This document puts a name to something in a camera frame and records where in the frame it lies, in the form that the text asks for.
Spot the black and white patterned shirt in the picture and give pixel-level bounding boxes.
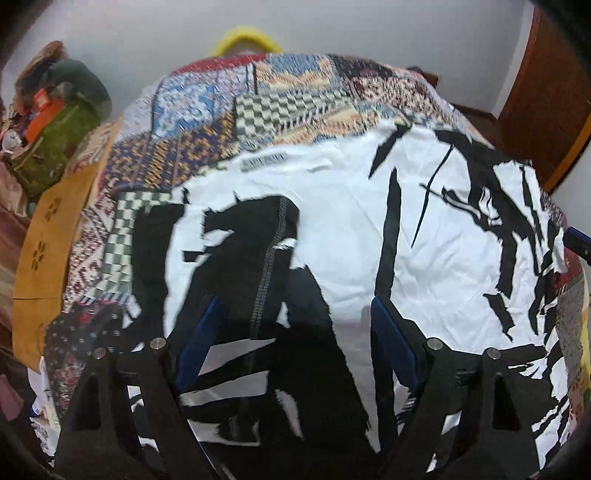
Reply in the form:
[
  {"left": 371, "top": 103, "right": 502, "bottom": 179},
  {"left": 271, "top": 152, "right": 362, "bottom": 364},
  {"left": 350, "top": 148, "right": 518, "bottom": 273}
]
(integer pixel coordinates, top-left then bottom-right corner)
[{"left": 117, "top": 125, "right": 568, "bottom": 479}]

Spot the brown wooden door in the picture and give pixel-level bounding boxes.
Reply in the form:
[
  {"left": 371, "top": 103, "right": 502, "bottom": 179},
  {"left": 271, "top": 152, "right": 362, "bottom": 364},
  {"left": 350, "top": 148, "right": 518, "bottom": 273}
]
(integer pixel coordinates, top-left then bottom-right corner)
[{"left": 498, "top": 8, "right": 590, "bottom": 193}]

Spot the wooden lap desk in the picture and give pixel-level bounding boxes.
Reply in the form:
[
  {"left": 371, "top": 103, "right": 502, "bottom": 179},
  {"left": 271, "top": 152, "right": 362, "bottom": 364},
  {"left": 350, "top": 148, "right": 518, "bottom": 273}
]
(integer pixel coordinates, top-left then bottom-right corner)
[{"left": 12, "top": 118, "right": 123, "bottom": 371}]

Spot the green patterned storage bag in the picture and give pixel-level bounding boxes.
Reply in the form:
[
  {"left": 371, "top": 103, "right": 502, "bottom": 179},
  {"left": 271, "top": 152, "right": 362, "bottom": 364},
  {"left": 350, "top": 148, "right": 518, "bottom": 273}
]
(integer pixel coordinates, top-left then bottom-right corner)
[{"left": 8, "top": 101, "right": 100, "bottom": 199}]

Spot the colourful patchwork bedspread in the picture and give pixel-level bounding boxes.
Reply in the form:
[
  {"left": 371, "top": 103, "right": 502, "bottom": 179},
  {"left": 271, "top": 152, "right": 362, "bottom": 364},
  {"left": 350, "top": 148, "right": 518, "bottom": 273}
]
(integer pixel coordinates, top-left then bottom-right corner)
[{"left": 44, "top": 54, "right": 590, "bottom": 443}]

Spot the orange box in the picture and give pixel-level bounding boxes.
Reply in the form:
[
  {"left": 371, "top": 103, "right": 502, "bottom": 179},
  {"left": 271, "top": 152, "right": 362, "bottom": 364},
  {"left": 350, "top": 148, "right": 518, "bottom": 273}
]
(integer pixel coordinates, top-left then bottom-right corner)
[{"left": 25, "top": 89, "right": 65, "bottom": 143}]

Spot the dark green stuffed cushion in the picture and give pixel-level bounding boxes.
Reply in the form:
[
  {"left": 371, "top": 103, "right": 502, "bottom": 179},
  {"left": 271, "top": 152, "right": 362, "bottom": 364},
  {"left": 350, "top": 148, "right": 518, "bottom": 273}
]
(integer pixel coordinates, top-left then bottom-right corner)
[{"left": 39, "top": 59, "right": 112, "bottom": 120}]

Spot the yellow curved headboard tube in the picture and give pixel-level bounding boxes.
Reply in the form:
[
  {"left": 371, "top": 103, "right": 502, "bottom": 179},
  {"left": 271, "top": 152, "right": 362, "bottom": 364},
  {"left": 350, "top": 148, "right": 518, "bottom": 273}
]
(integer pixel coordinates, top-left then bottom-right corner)
[{"left": 212, "top": 26, "right": 283, "bottom": 57}]

